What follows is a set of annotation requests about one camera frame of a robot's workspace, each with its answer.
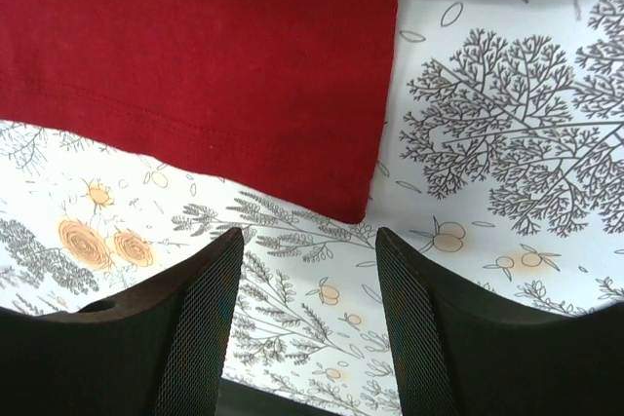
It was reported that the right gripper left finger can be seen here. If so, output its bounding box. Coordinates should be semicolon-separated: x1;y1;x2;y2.
1;228;244;415

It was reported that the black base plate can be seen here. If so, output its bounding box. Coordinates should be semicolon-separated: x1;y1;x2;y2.
214;379;332;416

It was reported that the red t-shirt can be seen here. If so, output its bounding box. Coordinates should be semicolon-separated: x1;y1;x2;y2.
1;0;398;223

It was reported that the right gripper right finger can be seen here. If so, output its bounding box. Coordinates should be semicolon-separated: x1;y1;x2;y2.
375;228;623;415

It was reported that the floral patterned table mat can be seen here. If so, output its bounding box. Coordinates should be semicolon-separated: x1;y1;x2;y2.
1;0;623;415

